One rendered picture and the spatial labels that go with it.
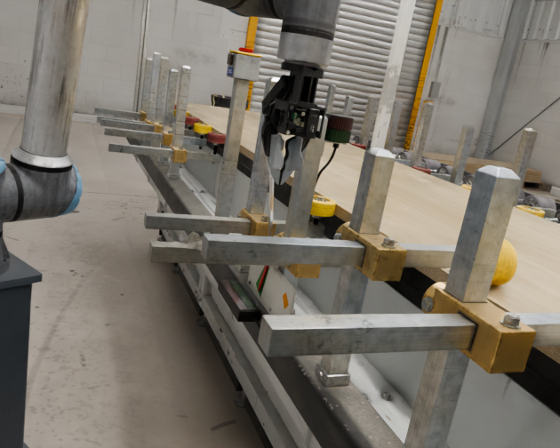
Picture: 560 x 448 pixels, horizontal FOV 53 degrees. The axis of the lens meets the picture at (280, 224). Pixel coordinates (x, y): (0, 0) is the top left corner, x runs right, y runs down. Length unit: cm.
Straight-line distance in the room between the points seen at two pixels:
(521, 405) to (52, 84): 120
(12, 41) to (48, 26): 725
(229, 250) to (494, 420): 50
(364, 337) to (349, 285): 33
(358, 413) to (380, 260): 25
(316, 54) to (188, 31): 794
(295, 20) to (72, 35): 67
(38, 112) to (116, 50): 724
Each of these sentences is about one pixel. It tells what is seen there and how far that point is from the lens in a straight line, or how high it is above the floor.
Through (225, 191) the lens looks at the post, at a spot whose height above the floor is 84.
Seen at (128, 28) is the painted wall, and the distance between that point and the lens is 874.
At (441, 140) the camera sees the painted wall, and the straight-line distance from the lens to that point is 1096.
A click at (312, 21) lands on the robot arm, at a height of 127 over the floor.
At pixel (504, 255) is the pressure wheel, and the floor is 96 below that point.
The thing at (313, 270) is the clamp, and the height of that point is 84.
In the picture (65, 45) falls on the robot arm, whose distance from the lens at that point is 147.
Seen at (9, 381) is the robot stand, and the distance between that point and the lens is 166.
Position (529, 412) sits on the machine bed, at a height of 78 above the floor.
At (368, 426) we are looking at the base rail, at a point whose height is 70.
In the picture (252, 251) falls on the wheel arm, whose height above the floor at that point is 95.
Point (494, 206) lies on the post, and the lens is 66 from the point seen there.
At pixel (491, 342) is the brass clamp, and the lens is 64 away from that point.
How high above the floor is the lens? 119
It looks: 15 degrees down
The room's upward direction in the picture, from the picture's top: 10 degrees clockwise
